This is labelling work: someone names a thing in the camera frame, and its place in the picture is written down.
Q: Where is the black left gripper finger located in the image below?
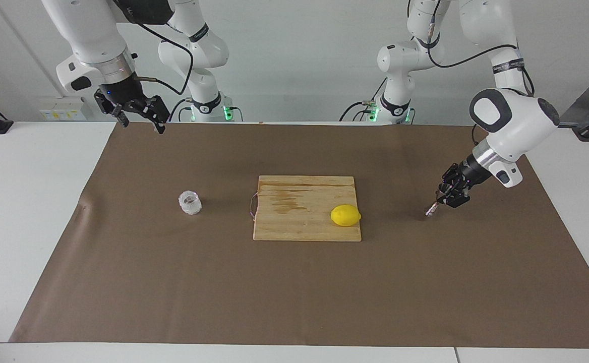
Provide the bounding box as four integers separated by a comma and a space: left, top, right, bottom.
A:
438, 165, 464, 200
444, 185, 472, 209

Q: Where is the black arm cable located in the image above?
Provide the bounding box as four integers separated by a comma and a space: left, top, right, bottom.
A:
123, 10, 195, 96
408, 0, 536, 97

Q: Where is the wooden cutting board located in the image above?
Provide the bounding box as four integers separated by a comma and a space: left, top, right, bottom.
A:
249, 175, 362, 242

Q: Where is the white wall outlet box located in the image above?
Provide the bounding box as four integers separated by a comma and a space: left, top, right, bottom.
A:
39, 97, 87, 122

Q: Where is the steel double jigger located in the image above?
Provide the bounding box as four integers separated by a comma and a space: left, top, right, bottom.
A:
424, 190, 449, 218

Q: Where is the yellow lemon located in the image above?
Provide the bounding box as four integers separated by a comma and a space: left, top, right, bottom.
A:
330, 204, 362, 227

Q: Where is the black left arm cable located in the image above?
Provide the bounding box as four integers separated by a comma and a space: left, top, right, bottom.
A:
408, 0, 536, 97

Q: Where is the black base cable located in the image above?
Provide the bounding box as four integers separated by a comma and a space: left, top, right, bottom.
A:
339, 76, 391, 123
168, 98, 195, 123

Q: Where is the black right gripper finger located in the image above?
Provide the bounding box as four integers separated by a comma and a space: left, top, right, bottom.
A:
96, 95, 130, 127
133, 95, 170, 135

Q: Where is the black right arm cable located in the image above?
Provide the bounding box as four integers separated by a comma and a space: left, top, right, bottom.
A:
123, 10, 195, 96

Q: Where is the brown paper table mat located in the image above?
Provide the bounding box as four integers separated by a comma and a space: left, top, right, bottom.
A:
10, 121, 589, 349

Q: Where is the clear cut glass cup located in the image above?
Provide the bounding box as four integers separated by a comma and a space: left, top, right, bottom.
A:
178, 190, 203, 216

